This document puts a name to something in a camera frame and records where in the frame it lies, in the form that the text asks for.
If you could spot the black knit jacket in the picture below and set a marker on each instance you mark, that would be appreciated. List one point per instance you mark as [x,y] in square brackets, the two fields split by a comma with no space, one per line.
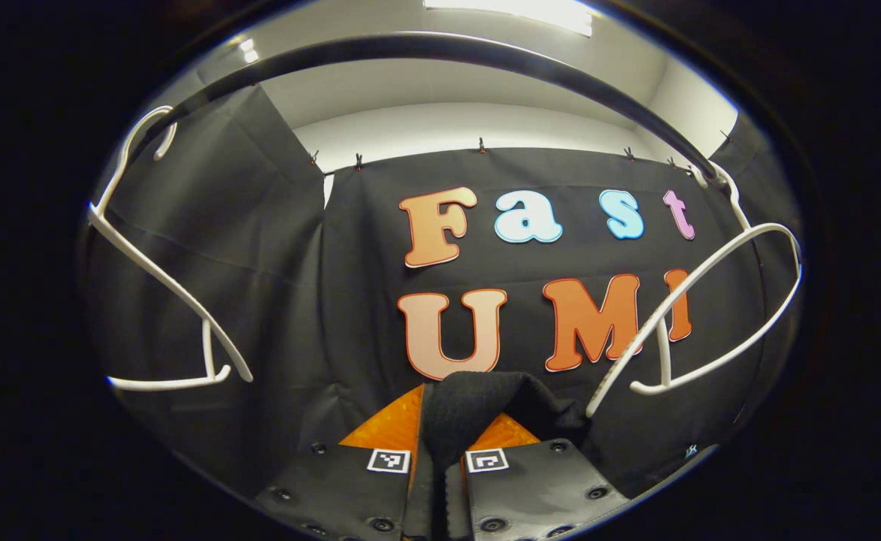
[478,406]

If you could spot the white clothes hanger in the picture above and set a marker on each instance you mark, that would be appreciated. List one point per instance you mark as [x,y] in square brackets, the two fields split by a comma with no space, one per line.
[664,357]
[209,349]

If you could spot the long ceiling light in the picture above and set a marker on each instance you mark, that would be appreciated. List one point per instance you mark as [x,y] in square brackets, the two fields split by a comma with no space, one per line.
[516,11]

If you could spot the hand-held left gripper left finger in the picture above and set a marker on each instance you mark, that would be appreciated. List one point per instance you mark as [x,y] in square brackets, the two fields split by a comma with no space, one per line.
[343,492]

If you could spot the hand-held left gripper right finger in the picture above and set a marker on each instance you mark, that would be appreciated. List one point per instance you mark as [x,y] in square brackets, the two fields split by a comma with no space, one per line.
[538,488]

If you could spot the black backdrop cloth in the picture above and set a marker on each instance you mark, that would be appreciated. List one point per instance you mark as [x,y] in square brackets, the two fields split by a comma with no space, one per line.
[335,300]

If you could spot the small ceiling light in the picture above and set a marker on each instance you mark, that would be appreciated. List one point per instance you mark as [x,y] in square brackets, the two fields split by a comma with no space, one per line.
[249,51]

